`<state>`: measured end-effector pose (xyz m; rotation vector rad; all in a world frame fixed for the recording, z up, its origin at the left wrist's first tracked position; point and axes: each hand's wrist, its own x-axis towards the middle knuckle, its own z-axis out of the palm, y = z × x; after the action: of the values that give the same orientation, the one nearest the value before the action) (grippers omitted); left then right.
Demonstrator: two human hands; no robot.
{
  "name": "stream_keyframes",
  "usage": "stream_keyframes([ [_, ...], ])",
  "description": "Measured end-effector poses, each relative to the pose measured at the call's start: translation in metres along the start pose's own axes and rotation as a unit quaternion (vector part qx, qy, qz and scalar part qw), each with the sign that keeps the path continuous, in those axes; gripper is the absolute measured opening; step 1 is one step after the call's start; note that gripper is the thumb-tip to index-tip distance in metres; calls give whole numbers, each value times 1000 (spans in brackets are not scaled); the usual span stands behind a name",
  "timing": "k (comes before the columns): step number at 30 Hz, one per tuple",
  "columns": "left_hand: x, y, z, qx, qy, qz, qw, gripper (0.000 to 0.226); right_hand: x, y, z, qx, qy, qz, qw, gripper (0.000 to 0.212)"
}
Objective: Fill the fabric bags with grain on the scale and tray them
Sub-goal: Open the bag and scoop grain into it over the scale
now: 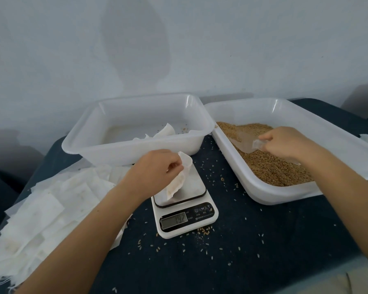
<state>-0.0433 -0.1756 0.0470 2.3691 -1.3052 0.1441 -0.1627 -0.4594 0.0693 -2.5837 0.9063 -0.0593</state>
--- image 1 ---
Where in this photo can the person's right hand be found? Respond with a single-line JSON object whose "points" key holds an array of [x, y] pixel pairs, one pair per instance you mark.
{"points": [[288, 144]]}

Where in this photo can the person's left hand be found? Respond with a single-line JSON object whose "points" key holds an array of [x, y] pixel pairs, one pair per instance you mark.
{"points": [[148, 174]]}

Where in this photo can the brown grain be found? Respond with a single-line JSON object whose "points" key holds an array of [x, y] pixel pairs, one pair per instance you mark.
{"points": [[270, 168]]}

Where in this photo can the white plastic tub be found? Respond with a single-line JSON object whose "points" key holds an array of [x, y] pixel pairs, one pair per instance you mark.
{"points": [[129, 150]]}

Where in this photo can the white mesh bag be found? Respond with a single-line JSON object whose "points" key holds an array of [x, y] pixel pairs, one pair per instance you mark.
{"points": [[142, 137], [181, 177]]}

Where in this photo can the white tray of grain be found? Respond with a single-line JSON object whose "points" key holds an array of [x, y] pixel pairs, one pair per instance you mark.
{"points": [[257, 193]]}

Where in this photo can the pile of white bags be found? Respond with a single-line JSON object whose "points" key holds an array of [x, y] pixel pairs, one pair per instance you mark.
{"points": [[43, 211]]}

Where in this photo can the person's left forearm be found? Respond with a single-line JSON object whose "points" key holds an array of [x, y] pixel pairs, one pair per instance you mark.
{"points": [[73, 251]]}

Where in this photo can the person's right forearm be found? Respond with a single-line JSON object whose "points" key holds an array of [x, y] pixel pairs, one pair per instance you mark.
{"points": [[349, 199]]}

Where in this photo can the white digital kitchen scale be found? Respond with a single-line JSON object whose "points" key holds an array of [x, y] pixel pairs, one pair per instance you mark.
{"points": [[184, 220]]}

